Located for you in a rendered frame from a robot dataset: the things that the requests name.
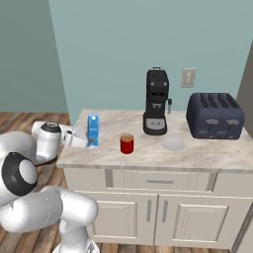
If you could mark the black coffee machine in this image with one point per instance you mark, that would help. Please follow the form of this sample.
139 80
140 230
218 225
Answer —
156 99

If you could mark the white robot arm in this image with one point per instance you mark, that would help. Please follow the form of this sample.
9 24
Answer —
29 204

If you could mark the blue milk carton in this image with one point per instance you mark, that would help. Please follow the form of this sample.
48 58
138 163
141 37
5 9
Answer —
93 129

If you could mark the cream cupboard door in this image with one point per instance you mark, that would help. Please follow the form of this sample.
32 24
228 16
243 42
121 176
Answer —
119 217
201 222

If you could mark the white saucer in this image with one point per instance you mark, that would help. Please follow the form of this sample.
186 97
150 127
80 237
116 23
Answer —
173 144

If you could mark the cream drawer front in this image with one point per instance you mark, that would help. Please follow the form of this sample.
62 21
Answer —
164 181

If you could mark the white wall outlet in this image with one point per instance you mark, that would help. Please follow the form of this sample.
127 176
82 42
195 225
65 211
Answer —
188 77

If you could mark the red coffee mug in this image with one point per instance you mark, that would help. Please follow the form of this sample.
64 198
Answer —
126 144

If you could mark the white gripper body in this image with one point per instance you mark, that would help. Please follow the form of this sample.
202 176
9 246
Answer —
79 137

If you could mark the dark blue toaster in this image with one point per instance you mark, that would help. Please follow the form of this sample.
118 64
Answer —
214 116

